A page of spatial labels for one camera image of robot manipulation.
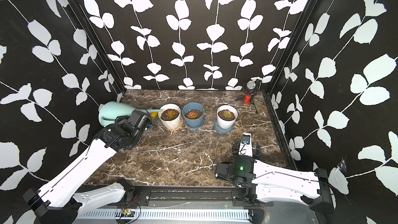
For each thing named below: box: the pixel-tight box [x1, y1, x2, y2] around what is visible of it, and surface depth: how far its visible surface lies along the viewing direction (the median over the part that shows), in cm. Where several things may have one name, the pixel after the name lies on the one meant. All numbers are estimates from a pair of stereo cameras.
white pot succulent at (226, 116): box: [216, 104, 238, 130], surface depth 98 cm
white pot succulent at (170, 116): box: [158, 103, 181, 130], surface depth 97 cm
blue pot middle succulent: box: [182, 102, 206, 130], surface depth 100 cm
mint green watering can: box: [98, 101, 164, 126], surface depth 72 cm
